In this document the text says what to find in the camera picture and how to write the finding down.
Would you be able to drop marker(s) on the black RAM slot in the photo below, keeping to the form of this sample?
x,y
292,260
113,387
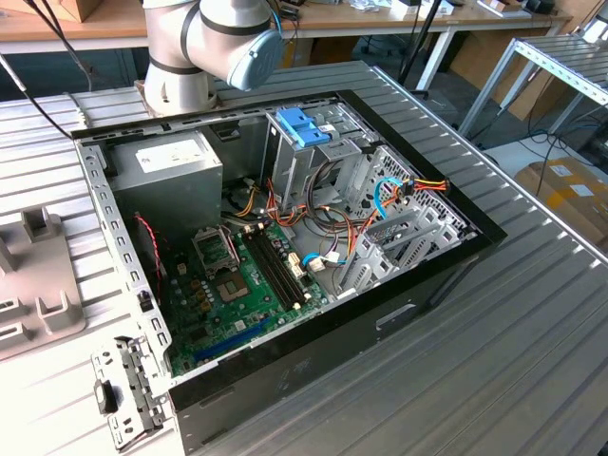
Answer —
x,y
279,266
274,269
284,264
269,271

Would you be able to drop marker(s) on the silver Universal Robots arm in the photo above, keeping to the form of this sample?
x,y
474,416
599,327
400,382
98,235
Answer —
x,y
171,47

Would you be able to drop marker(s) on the CPU socket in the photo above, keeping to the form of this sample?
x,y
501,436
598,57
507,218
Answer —
x,y
231,289

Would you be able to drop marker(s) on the white motherboard connector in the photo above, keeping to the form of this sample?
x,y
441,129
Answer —
x,y
295,266

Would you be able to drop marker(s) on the open black PC case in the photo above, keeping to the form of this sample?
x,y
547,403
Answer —
x,y
332,366

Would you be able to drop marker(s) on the blue plastic drive bracket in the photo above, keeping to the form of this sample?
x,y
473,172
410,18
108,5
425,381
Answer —
x,y
297,126

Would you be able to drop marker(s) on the silver optical drive cage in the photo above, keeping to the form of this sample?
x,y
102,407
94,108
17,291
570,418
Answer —
x,y
294,161

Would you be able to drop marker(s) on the black case latch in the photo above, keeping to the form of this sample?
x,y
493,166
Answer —
x,y
107,396

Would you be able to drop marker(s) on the wooden desk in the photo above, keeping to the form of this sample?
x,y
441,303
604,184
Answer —
x,y
361,21

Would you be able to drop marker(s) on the grey power supply unit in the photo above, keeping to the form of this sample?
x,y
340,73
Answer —
x,y
166,199

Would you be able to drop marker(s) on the blue expansion slot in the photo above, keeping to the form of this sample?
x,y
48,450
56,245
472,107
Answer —
x,y
233,339

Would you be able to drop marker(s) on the wooden box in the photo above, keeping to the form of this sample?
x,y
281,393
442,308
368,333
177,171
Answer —
x,y
85,9

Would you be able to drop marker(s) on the black case fan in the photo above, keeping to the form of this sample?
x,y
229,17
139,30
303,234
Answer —
x,y
148,266

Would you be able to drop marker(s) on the brown cardboard panel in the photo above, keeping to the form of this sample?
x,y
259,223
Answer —
x,y
475,52

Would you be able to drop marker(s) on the grey parts rack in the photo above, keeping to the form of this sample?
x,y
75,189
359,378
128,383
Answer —
x,y
43,285

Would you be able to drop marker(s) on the thin locking lever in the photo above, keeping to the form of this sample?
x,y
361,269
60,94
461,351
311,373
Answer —
x,y
232,248

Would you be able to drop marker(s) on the cardboard box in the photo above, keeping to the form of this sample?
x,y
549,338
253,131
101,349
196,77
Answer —
x,y
560,190

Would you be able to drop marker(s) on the aluminium frame table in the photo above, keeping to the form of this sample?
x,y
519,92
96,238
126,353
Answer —
x,y
556,57

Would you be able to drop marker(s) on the silver disk bay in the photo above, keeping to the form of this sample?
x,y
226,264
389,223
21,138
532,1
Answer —
x,y
413,247

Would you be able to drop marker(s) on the black tripod stand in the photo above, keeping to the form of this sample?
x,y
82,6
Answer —
x,y
418,43

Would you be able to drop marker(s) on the green motherboard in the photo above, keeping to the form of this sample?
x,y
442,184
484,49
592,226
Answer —
x,y
223,323

